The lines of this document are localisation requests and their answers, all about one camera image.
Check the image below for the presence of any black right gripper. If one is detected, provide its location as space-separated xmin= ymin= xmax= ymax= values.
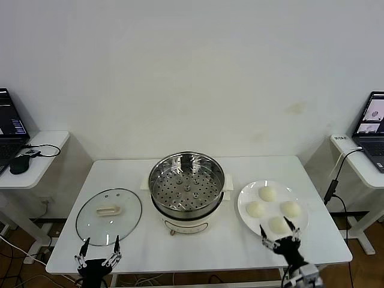
xmin=259 ymin=216 xmax=310 ymax=268

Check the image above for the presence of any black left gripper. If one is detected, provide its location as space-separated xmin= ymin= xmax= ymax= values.
xmin=74 ymin=235 xmax=123 ymax=288

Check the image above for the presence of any white steamed baozi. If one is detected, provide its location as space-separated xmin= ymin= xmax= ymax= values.
xmin=245 ymin=200 xmax=266 ymax=217
xmin=268 ymin=216 xmax=292 ymax=235
xmin=280 ymin=200 xmax=302 ymax=219
xmin=259 ymin=185 xmax=278 ymax=202

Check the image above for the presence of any glass lid with cream handle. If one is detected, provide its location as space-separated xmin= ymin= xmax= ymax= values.
xmin=75 ymin=188 xmax=143 ymax=247

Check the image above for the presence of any perforated steel steamer basket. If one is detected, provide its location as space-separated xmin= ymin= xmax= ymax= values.
xmin=140 ymin=151 xmax=235 ymax=212

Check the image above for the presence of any white round plate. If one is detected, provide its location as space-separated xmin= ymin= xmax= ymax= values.
xmin=237 ymin=179 xmax=310 ymax=242

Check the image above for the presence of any cream electric cooking pot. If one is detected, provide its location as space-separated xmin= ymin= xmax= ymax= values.
xmin=149 ymin=191 xmax=232 ymax=238

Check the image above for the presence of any white side table with label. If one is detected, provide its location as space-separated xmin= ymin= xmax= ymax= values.
xmin=329 ymin=134 xmax=384 ymax=256

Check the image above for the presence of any black computer mouse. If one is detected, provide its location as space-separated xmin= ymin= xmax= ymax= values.
xmin=8 ymin=155 xmax=31 ymax=175

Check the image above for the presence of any white side table with mouse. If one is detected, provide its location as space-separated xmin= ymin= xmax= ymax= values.
xmin=0 ymin=130 xmax=70 ymax=256

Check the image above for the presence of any grey laptop with pale windows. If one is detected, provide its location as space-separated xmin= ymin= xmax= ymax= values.
xmin=351 ymin=91 xmax=384 ymax=174

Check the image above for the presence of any black laptop with dark screen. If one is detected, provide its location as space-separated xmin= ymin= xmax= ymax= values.
xmin=0 ymin=87 xmax=31 ymax=176

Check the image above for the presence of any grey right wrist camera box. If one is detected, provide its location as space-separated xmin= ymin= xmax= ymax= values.
xmin=298 ymin=263 xmax=324 ymax=288

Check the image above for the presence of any white main table frame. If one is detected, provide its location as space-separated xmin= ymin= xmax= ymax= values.
xmin=109 ymin=265 xmax=328 ymax=288

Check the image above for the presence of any black cable with adapter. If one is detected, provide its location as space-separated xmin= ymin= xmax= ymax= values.
xmin=323 ymin=147 xmax=365 ymax=241

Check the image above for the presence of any white floor cable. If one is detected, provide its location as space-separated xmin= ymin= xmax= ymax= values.
xmin=0 ymin=234 xmax=49 ymax=267

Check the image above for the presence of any white laptop cable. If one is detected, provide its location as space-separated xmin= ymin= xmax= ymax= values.
xmin=328 ymin=146 xmax=349 ymax=178

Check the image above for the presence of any black hub cable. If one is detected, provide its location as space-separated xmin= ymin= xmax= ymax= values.
xmin=22 ymin=143 xmax=61 ymax=158

